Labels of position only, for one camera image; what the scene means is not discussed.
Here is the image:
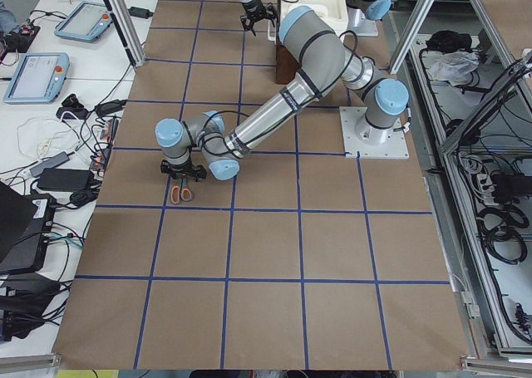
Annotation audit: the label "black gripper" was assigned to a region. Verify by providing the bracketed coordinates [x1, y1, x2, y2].
[160, 160, 207, 182]
[240, 3, 277, 35]

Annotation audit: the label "orange grey scissors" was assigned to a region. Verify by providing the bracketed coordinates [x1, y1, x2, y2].
[170, 174, 194, 205]

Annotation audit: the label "dark wooden drawer cabinet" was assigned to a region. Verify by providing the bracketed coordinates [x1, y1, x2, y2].
[275, 23, 301, 85]

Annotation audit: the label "black power adapter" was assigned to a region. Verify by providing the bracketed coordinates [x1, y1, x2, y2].
[37, 168, 101, 192]

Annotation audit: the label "lower teach pendant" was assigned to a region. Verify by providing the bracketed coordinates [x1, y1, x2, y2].
[3, 52, 70, 104]

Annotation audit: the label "teach pendant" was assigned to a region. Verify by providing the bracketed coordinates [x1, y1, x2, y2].
[3, 52, 70, 104]
[54, 1, 111, 42]

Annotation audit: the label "upper teach pendant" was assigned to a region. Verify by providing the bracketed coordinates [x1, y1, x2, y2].
[54, 1, 111, 42]

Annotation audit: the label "aluminium frame post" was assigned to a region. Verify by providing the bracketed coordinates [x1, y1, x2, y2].
[103, 0, 145, 69]

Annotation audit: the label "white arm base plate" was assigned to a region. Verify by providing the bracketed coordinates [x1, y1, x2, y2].
[339, 106, 409, 160]

